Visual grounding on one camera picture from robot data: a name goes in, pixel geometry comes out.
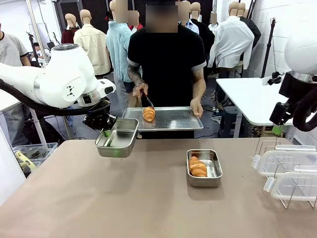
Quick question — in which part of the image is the person's left hand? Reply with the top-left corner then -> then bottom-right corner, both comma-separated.
190,97 -> 205,119

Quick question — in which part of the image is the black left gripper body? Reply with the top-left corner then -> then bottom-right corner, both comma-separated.
82,100 -> 117,131

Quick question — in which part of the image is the mannequin in light blue fleece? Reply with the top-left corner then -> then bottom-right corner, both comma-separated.
106,0 -> 139,106

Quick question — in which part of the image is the person in grey t-shirt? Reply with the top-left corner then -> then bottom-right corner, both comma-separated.
0,23 -> 32,147

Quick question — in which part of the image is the mannequin in dark red dress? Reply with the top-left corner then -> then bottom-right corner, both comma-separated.
61,13 -> 80,45

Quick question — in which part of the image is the black tripod stand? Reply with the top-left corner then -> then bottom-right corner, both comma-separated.
261,17 -> 277,79

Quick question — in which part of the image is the mannequin in black shirt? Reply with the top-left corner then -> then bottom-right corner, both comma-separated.
240,2 -> 262,50

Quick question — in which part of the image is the golden brown croissant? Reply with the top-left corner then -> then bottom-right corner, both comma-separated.
188,156 -> 208,178
143,106 -> 156,122

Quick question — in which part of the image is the person in black t-shirt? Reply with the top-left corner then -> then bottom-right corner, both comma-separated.
126,23 -> 208,139

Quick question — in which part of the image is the black tripod with tablet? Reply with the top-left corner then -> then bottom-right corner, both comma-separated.
26,31 -> 57,67

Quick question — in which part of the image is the person's tattooed right forearm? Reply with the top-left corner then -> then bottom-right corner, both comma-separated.
127,66 -> 147,86

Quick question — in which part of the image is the seated person in white shirt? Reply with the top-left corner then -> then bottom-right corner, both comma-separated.
31,42 -> 50,60

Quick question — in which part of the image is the mannequin in blue shirt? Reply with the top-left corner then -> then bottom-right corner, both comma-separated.
178,19 -> 200,35

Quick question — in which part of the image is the clear plastic storage bin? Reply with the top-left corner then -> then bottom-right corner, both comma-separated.
12,142 -> 59,178

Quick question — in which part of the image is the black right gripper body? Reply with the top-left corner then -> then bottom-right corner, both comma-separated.
269,71 -> 308,126

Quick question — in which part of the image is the black right arm cable sleeve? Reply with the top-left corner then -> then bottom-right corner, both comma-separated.
292,86 -> 317,132

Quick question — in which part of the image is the rectangular stainless steel container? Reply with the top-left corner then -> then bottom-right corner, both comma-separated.
94,118 -> 140,159
186,149 -> 223,188

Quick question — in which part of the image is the white side table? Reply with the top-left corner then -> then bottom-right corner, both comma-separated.
215,77 -> 317,138

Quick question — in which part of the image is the perforated metal baking tray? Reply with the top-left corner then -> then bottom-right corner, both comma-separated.
121,106 -> 204,131

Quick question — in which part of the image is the person's left forearm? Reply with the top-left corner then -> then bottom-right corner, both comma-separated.
192,78 -> 207,101

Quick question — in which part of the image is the metal wire lid rack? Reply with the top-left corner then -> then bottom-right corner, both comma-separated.
254,137 -> 317,209

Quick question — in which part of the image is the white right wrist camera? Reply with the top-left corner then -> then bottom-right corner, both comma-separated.
262,71 -> 283,86

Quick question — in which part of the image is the slanted silver metal pole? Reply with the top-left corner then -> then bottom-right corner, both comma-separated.
26,0 -> 73,140

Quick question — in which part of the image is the person's right hand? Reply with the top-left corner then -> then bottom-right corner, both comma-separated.
132,82 -> 150,98

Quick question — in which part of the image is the mannequin in white shirt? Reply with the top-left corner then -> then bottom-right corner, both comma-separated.
207,1 -> 256,75

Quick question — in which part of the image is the mannequin in red jacket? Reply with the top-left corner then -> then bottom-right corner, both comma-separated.
128,11 -> 145,31

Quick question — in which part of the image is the black stool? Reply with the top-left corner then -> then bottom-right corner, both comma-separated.
218,106 -> 242,138

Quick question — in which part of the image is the mannequin in cream jacket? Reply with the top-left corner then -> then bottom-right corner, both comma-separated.
73,9 -> 112,76

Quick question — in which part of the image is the mannequin in black jacket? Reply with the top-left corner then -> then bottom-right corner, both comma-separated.
190,1 -> 215,82

